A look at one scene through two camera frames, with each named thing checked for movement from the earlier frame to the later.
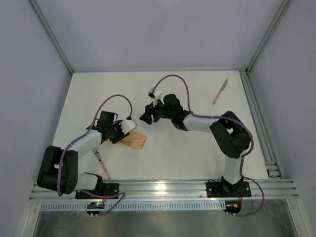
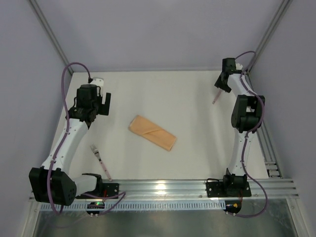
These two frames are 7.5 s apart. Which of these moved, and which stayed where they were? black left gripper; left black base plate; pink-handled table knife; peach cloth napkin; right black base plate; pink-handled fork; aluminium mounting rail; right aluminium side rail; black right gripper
Moved: peach cloth napkin; black left gripper; black right gripper
Stayed: right black base plate; aluminium mounting rail; left black base plate; right aluminium side rail; pink-handled fork; pink-handled table knife
